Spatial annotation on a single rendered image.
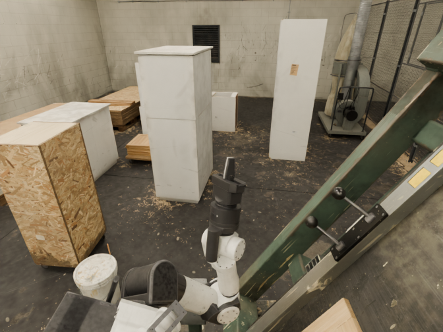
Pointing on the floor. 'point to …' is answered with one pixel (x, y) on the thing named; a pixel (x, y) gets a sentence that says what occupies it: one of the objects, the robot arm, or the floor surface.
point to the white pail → (97, 276)
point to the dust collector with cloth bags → (347, 91)
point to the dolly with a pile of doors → (138, 149)
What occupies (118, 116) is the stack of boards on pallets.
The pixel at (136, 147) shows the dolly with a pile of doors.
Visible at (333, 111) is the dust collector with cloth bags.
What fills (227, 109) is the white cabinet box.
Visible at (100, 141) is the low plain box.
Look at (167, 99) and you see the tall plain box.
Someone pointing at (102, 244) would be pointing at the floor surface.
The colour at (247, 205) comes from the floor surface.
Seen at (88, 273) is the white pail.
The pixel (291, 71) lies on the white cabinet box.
